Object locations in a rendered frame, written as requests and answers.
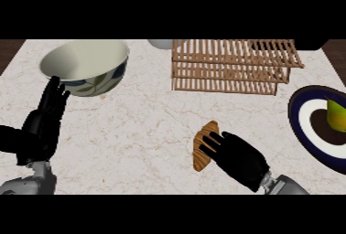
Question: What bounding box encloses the black appliance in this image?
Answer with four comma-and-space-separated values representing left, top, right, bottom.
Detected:
249, 39, 331, 52

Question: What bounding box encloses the blue and white round placemat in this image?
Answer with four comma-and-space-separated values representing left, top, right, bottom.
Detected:
286, 84, 346, 176

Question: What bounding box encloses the pale grey round object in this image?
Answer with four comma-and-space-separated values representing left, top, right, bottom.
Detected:
147, 39, 175, 50

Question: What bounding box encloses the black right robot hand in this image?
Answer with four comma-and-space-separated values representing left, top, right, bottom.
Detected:
196, 131, 272, 194

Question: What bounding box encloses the cream bowl with leaf print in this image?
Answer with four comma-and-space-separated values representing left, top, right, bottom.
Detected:
39, 39, 131, 98

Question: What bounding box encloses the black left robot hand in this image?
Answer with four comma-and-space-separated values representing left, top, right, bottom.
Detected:
0, 75, 70, 166

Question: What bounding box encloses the brown croissant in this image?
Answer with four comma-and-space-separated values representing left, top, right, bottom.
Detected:
192, 120, 221, 173

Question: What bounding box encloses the wooden tiered shelf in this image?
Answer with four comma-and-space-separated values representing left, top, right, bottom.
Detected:
169, 39, 306, 97

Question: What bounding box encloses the green yellow bell pepper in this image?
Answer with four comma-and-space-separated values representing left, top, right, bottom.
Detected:
322, 95, 346, 133

